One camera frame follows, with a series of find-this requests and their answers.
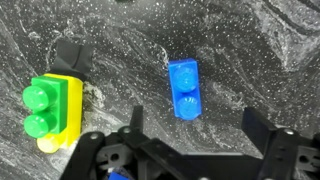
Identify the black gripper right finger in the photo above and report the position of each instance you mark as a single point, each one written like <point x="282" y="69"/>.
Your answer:
<point x="257" y="128"/>

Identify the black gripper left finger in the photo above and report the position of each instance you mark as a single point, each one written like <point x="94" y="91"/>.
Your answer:
<point x="136" y="121"/>

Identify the blue two-stud Lego brick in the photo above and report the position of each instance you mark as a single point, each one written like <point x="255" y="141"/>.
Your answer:
<point x="184" y="82"/>

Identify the yellow brick under green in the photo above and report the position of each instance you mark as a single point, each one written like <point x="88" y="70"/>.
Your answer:
<point x="53" y="142"/>

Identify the black tape patch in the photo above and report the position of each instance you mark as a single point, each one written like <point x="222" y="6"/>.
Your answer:
<point x="72" y="59"/>

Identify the green brick on yellow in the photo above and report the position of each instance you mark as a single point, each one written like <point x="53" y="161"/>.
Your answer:
<point x="47" y="98"/>

